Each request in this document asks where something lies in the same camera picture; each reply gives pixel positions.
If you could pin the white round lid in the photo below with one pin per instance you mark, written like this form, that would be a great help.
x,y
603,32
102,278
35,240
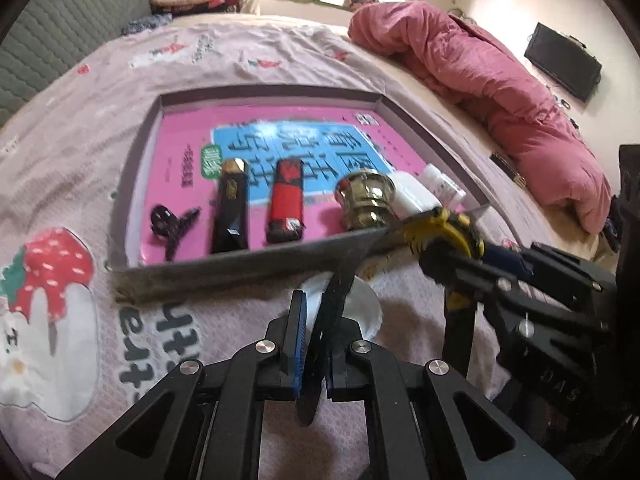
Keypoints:
x,y
361,304

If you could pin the white plastic bottle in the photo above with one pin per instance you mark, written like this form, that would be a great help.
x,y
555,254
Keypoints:
x,y
411,196

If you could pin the grey shallow box tray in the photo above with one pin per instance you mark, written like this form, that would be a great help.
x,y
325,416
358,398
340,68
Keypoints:
x,y
137,283

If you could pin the black hair clip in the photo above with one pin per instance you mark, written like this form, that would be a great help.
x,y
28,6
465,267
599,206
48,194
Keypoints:
x,y
172,228

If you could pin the pink strawberry bed sheet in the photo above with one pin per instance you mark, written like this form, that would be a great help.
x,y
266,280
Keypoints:
x,y
72,358

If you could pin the blue patterned cloth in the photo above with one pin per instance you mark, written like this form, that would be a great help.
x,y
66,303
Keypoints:
x,y
149,22

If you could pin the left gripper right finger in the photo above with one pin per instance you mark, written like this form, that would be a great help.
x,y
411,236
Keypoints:
x,y
427,421

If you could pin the small white pill bottle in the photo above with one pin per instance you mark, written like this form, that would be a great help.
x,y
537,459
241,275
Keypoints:
x,y
442,187

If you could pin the brass door knob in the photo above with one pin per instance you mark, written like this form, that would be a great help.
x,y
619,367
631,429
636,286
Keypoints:
x,y
366,198

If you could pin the wall television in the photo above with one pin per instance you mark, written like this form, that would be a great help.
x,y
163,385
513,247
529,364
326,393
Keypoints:
x,y
565,60

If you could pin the black lighter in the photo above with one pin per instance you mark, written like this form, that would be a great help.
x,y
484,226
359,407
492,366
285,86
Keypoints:
x,y
230,231

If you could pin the yellow black tape measure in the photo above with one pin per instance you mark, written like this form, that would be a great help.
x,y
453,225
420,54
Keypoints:
x,y
437,238

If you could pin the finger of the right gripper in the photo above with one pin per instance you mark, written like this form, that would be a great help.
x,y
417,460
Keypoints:
x,y
576,283
480,284

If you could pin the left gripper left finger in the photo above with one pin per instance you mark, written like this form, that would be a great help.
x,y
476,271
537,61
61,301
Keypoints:
x,y
203,421

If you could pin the pink children's workbook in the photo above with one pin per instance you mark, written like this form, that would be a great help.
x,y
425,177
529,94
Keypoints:
x,y
331,141

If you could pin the red rumpled quilt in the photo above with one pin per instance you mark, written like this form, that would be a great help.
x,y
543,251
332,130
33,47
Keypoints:
x,y
469,68

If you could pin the grey quilted headboard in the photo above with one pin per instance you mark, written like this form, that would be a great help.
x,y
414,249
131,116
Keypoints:
x,y
52,36

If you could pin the red lighter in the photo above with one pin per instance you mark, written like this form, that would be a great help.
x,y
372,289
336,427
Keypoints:
x,y
285,222

